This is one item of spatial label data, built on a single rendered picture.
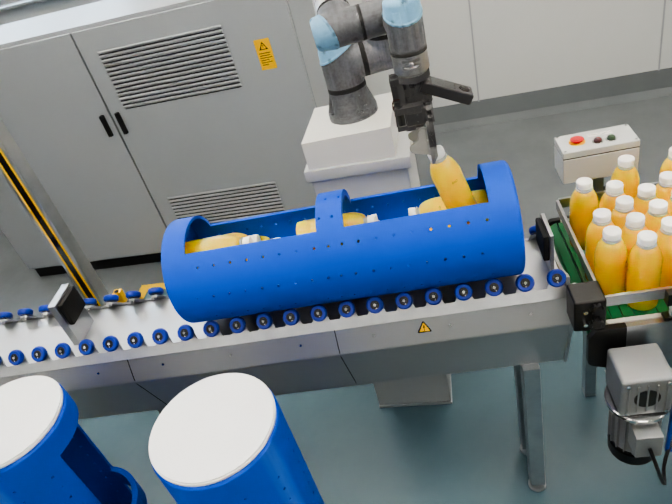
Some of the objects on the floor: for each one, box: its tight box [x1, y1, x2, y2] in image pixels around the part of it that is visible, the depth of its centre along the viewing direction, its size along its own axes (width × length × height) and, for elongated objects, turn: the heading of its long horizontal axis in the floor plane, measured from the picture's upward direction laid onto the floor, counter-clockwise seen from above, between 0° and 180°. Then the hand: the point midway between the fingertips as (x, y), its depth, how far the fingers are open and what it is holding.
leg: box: [520, 363, 546, 492], centre depth 187 cm, size 6×6×63 cm
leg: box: [514, 365, 527, 456], centre depth 198 cm, size 6×6×63 cm
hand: (435, 153), depth 136 cm, fingers closed on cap, 4 cm apart
